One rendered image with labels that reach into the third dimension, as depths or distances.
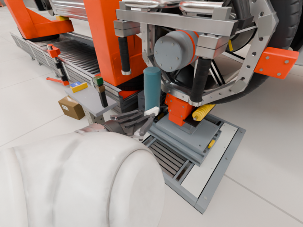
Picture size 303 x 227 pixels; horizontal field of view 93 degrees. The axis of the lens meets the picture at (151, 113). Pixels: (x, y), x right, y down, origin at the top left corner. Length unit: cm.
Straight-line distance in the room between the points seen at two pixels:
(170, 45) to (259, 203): 110
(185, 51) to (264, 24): 23
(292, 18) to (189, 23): 34
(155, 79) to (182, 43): 23
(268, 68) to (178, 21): 33
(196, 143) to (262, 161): 61
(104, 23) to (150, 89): 43
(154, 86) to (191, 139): 52
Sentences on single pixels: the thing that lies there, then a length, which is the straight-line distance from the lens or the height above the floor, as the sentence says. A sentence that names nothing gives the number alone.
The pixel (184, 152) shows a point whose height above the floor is 14.
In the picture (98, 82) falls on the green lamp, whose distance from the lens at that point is 88.
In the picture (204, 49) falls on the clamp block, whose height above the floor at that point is 92.
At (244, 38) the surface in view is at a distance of 117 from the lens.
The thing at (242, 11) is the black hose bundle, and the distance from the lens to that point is 49.
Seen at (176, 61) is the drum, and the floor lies 84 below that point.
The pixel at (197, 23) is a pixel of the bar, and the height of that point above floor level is 97.
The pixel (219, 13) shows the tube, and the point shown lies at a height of 99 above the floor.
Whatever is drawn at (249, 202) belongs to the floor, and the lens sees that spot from 125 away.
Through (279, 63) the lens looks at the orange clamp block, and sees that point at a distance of 62.
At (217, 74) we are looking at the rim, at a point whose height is 72.
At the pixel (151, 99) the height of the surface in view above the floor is 59.
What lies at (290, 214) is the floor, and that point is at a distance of 136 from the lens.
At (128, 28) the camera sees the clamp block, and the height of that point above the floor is 93.
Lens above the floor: 103
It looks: 41 degrees down
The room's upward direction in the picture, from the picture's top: straight up
